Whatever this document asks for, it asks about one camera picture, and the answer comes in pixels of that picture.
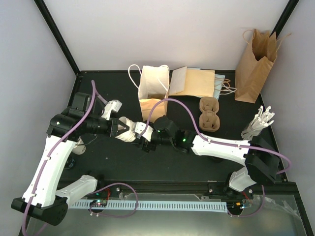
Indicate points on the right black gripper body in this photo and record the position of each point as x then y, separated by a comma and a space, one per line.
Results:
145, 146

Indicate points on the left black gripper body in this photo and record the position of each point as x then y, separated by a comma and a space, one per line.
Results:
114, 121

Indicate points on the white paper cup stack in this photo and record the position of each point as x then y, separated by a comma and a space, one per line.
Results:
128, 134
79, 148

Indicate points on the brown pulp cup carrier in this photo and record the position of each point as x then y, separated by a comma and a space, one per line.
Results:
209, 120
156, 96

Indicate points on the orange paper bag white handles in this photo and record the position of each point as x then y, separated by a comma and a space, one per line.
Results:
153, 80

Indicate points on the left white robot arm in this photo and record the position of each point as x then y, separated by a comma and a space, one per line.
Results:
88, 114

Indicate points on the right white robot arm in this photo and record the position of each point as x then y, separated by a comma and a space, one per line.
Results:
258, 166

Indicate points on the right black lid stack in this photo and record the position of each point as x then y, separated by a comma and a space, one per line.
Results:
216, 160

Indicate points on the tan flat paper bag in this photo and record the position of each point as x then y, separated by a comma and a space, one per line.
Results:
195, 82

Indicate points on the light blue flat paper bag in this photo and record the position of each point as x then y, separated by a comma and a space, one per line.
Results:
218, 83

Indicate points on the white stirrer bundle in cup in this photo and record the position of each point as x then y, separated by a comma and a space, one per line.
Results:
261, 120

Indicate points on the standing brown paper bag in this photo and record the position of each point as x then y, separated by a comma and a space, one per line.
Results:
255, 64

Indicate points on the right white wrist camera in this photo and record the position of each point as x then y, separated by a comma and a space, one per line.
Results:
141, 130

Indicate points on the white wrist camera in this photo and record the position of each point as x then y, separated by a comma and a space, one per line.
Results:
112, 106
141, 130

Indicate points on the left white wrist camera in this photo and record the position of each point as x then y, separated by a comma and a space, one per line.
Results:
112, 106

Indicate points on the light blue cable duct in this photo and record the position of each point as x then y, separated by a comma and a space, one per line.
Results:
151, 205

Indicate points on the left black frame post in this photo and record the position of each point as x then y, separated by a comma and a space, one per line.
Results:
42, 7

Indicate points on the black frame post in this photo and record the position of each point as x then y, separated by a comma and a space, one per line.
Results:
284, 17
42, 7

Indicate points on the right black frame post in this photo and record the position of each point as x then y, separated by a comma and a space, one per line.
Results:
284, 17

